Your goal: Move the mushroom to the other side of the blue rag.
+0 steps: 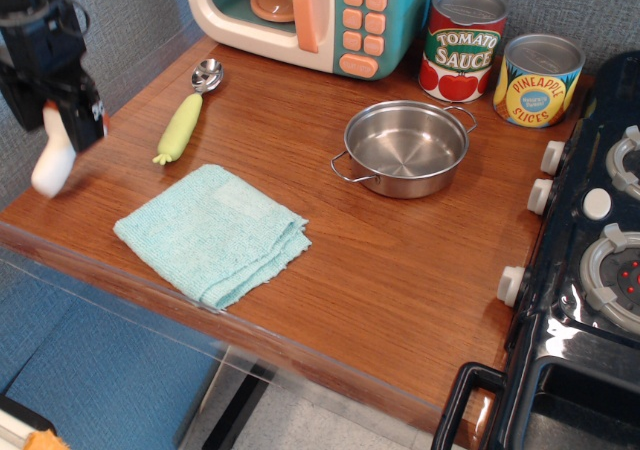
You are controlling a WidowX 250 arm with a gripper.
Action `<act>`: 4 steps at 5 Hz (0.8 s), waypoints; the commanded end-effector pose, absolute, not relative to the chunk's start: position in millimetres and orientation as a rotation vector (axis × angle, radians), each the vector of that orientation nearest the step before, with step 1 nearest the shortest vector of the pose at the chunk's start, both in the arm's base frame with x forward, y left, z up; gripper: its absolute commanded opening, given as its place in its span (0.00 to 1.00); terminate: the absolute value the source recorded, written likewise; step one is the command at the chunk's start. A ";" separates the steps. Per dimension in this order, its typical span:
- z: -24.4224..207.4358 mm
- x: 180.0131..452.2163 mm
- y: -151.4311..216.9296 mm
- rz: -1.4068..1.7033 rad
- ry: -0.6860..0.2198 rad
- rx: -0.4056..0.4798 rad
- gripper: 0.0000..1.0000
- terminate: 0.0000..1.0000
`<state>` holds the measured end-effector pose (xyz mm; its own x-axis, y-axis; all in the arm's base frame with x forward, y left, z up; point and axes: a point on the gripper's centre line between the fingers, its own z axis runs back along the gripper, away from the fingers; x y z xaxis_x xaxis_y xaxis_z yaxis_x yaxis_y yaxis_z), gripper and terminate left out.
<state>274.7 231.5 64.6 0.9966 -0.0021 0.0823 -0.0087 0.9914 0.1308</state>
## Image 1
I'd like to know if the tomato sauce can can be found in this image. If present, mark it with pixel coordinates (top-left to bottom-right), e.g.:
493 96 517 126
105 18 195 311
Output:
419 0 508 103

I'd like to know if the orange fuzzy object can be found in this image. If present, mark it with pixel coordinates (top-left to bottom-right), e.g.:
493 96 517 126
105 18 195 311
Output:
22 430 70 450

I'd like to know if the green handled metal spoon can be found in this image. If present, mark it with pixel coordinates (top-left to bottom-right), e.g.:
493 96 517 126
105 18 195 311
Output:
152 58 224 165

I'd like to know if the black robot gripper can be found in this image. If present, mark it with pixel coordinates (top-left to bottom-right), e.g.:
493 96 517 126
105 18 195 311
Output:
1 7 106 153

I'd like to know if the toy teal microwave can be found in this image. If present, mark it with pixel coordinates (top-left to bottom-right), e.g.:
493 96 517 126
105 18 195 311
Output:
188 0 430 81

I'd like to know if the white brown plush mushroom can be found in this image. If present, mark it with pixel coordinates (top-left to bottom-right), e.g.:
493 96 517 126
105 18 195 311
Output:
31 101 77 198

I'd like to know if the black toy stove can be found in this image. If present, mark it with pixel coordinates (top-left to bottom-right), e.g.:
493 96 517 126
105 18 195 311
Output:
432 51 639 449

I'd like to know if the light blue folded rag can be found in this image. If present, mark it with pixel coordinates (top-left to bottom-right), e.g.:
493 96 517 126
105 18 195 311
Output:
114 164 311 310

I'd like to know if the small steel pot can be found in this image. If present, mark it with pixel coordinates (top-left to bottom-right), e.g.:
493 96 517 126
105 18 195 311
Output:
330 100 478 199

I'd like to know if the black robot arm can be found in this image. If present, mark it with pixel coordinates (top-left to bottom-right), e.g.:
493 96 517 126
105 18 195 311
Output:
1 0 106 152

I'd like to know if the pineapple slices can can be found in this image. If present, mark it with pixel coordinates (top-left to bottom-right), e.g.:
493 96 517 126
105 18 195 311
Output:
493 34 585 129

